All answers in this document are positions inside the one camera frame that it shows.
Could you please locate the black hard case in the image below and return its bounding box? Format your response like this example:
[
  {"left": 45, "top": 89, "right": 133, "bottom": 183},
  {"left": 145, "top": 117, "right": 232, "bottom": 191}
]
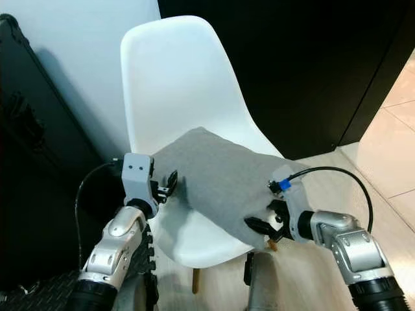
[{"left": 0, "top": 14, "right": 137, "bottom": 289}]

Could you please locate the white plastic chair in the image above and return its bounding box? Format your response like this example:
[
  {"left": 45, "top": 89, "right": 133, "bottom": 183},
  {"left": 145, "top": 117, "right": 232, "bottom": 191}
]
[{"left": 121, "top": 16, "right": 299, "bottom": 294}]

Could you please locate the grey fabric pillow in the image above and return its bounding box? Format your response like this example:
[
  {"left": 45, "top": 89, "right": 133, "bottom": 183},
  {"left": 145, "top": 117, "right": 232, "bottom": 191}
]
[{"left": 150, "top": 127, "right": 307, "bottom": 248}]

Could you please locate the black cabinet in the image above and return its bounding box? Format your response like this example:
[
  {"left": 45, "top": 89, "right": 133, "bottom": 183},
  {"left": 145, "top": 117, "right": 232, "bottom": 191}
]
[{"left": 158, "top": 0, "right": 415, "bottom": 160}]

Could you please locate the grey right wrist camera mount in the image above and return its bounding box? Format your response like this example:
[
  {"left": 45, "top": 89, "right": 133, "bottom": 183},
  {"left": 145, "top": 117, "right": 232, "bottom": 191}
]
[{"left": 270, "top": 165, "right": 315, "bottom": 218}]

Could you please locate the black diamond plate mat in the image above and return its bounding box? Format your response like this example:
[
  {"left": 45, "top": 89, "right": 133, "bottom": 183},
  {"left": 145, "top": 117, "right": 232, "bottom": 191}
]
[{"left": 0, "top": 269, "right": 85, "bottom": 311}]

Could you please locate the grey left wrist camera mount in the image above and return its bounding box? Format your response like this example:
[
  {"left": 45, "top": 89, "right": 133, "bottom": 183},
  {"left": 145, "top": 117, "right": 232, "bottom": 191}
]
[{"left": 124, "top": 153, "right": 156, "bottom": 203}]

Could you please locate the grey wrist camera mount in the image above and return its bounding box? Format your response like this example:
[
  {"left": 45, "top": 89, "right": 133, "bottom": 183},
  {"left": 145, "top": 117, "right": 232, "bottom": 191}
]
[
  {"left": 124, "top": 153, "right": 156, "bottom": 203},
  {"left": 270, "top": 165, "right": 315, "bottom": 218}
]

